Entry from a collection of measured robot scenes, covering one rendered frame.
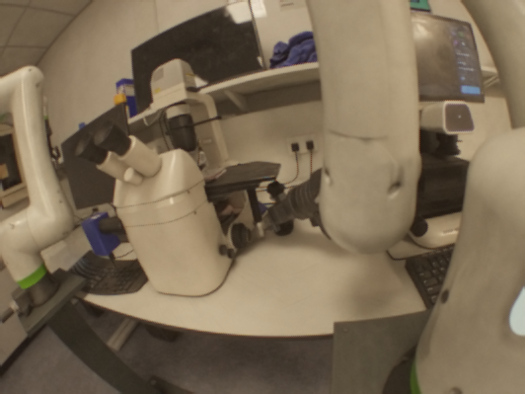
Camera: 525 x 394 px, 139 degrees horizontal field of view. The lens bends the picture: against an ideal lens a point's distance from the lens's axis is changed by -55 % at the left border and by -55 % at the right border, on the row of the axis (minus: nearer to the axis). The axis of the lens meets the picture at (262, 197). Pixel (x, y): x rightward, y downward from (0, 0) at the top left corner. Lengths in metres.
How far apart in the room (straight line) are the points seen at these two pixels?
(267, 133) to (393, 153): 0.94
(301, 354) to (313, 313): 0.82
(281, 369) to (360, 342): 0.90
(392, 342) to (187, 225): 0.37
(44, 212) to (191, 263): 0.44
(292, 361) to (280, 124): 1.18
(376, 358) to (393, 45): 0.30
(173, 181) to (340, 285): 0.36
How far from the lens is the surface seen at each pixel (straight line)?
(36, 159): 0.68
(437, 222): 0.55
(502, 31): 0.27
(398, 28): 0.18
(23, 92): 0.73
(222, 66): 1.02
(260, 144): 1.09
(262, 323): 0.39
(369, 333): 0.31
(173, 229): 0.40
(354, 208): 0.19
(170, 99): 0.59
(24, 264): 0.72
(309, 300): 0.41
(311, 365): 1.16
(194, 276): 0.45
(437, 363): 0.15
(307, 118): 1.07
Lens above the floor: 1.06
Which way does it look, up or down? 19 degrees down
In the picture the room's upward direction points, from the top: 12 degrees counter-clockwise
